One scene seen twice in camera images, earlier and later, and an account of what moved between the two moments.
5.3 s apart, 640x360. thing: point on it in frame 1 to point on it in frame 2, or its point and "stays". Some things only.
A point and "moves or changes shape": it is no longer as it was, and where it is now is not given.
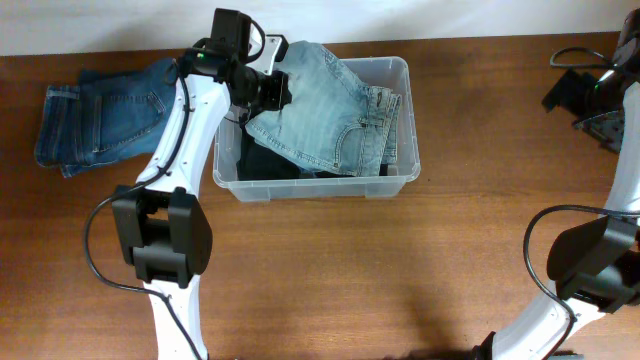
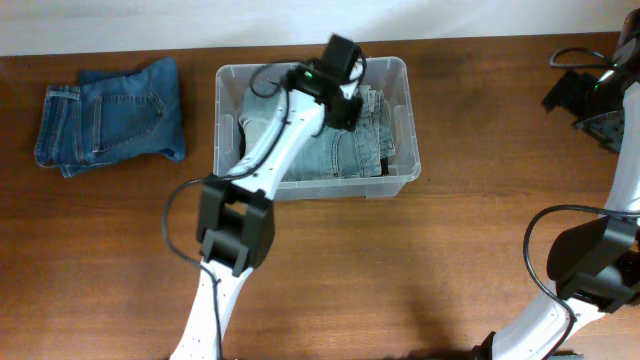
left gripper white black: (275, 88) to (347, 112)
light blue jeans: (332, 121) moves or changes shape
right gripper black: (561, 95) stays
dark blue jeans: (109, 115) stays
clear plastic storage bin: (393, 72) stays
